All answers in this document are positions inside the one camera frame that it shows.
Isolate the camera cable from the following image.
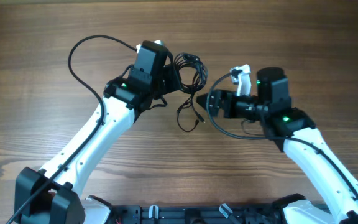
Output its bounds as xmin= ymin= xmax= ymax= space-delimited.
xmin=6 ymin=34 xmax=139 ymax=224
xmin=206 ymin=70 xmax=358 ymax=224

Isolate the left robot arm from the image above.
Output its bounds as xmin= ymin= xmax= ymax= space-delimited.
xmin=8 ymin=40 xmax=179 ymax=223

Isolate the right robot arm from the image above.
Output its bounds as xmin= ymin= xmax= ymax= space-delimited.
xmin=196 ymin=65 xmax=358 ymax=223

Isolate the black cable bundle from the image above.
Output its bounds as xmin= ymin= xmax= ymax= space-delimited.
xmin=173 ymin=52 xmax=209 ymax=95

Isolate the left camera cable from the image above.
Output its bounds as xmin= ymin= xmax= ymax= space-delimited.
xmin=6 ymin=34 xmax=139 ymax=224

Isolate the right camera cable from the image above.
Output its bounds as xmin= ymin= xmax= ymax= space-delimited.
xmin=206 ymin=70 xmax=358 ymax=224

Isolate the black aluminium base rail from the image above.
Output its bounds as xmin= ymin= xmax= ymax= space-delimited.
xmin=107 ymin=204 xmax=282 ymax=224

